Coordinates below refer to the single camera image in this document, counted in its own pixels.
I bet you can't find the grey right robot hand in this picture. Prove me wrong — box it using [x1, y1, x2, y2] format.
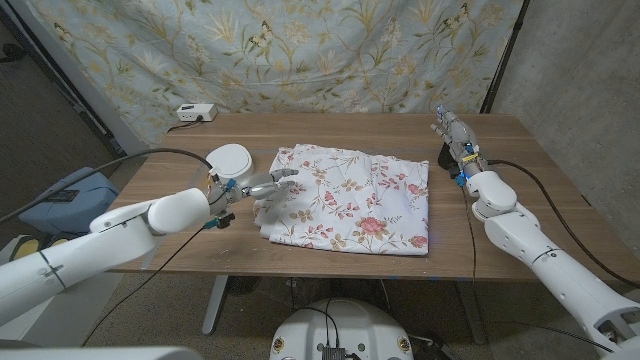
[430, 104, 490, 177]

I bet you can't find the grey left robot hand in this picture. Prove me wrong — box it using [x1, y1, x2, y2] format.
[218, 167, 300, 205]

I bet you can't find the white red-flowered cloth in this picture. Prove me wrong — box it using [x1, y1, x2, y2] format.
[253, 143, 431, 257]

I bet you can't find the black cylindrical speaker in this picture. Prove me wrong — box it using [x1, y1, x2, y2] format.
[437, 142, 464, 174]

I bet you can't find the white round flat device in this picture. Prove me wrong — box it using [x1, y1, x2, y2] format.
[205, 143, 255, 186]

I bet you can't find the black backdrop stand pole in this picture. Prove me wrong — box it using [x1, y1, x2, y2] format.
[479, 0, 531, 115]

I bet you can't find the white power strip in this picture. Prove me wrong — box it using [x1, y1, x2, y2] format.
[175, 103, 219, 123]

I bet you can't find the white table leg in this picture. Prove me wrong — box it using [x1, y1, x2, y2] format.
[201, 274, 230, 336]

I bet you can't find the pale blue floral backdrop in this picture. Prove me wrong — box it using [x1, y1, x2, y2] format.
[24, 0, 525, 150]

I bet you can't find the white robot torso base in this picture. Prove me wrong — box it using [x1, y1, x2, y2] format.
[268, 298, 415, 360]

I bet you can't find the grey table leg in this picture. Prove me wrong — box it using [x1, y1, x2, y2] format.
[455, 279, 489, 345]

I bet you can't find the blue box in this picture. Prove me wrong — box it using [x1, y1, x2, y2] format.
[18, 166, 120, 236]

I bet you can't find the small black device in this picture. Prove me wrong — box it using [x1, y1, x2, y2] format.
[46, 188, 80, 203]

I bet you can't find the white floor platform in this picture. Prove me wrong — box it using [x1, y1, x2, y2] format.
[0, 272, 126, 347]

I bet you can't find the yellow and black item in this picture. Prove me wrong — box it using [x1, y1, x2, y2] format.
[9, 234, 71, 262]

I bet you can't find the black power strip cable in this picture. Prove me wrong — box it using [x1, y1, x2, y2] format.
[166, 115, 205, 134]

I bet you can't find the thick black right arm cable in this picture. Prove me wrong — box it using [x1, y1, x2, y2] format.
[487, 158, 640, 290]

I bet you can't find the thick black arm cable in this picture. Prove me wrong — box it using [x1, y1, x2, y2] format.
[487, 158, 640, 290]
[0, 147, 215, 224]

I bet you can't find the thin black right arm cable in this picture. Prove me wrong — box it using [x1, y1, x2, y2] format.
[457, 182, 481, 311]

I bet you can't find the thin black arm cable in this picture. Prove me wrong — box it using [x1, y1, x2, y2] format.
[81, 224, 209, 347]
[457, 182, 481, 311]

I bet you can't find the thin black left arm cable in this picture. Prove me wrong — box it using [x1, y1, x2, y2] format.
[81, 224, 209, 347]

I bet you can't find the black torso cable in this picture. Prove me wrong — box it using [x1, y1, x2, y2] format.
[298, 298, 342, 347]

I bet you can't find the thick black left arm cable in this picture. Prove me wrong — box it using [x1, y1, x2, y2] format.
[0, 147, 215, 224]

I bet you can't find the black slanted wall rail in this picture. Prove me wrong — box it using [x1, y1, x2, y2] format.
[0, 0, 126, 159]

